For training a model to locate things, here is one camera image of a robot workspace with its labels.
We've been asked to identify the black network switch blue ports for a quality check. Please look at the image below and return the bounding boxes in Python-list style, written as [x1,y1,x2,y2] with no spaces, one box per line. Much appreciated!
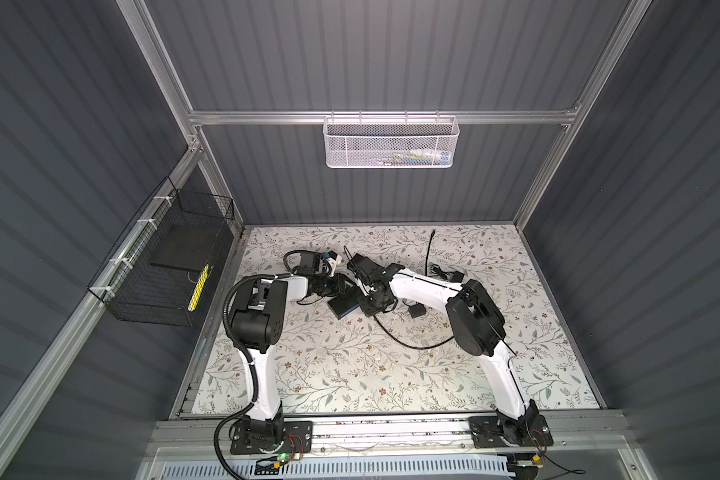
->
[328,286,362,319]

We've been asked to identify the black USB splitter cable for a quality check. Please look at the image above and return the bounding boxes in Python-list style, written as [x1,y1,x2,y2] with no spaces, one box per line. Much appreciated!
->
[371,229,457,351]

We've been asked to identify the black power adapter with cable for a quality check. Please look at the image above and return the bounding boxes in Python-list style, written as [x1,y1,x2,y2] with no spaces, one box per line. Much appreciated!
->
[407,302,427,318]

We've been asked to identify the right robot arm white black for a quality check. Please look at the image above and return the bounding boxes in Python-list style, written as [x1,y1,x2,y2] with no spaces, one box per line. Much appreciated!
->
[348,254,539,430]

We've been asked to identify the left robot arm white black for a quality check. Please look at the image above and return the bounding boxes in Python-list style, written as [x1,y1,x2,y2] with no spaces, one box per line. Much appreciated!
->
[221,250,349,450]

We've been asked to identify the black foam pad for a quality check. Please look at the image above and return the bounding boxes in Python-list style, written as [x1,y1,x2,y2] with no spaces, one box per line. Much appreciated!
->
[149,225,216,273]

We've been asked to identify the markers in white basket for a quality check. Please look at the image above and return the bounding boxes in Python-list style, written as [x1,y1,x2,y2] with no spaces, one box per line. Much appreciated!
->
[375,149,452,168]

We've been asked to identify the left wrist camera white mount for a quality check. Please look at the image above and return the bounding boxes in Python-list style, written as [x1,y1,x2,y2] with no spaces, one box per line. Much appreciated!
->
[319,251,343,277]

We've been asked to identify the white wire mesh basket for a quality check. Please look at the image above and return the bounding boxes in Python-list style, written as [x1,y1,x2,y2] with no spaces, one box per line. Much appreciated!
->
[322,115,460,169]

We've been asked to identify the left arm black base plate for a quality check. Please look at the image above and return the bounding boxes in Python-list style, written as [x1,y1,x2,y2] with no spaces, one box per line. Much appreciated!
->
[229,419,314,455]

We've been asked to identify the black wire basket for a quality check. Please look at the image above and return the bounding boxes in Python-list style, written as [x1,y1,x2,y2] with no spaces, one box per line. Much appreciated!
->
[88,180,235,327]

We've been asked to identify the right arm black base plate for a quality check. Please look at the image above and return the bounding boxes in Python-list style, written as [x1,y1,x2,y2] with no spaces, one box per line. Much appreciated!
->
[468,415,554,448]

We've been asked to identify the white ventilated cable duct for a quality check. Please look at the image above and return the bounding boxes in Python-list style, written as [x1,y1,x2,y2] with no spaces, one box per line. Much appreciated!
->
[158,454,516,480]

